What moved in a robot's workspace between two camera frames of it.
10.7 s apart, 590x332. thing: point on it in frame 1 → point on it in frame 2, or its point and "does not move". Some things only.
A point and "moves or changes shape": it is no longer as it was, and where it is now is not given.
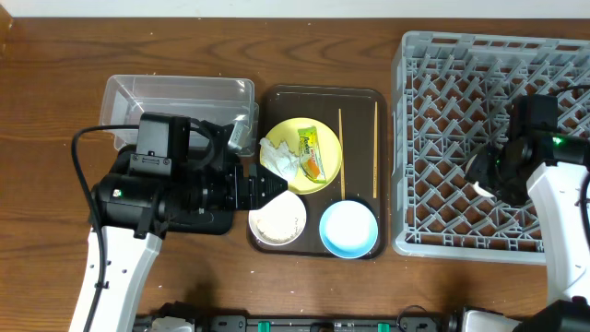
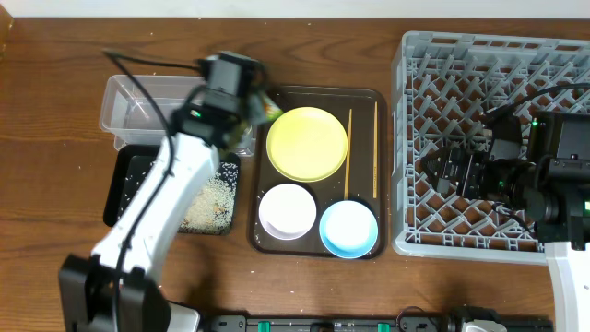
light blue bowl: [348, 229] does not move
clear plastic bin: [207, 98] does not move
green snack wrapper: [310, 154] → [272, 112]
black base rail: [410, 322] does not move
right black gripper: [478, 169] → [472, 161]
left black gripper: [258, 182] → [258, 100]
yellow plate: [327, 147] moves or changes shape
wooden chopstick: [342, 154] moves or changes shape
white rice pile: [280, 221] moves or changes shape
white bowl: [280, 221] moves or changes shape
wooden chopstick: [375, 155] does not move
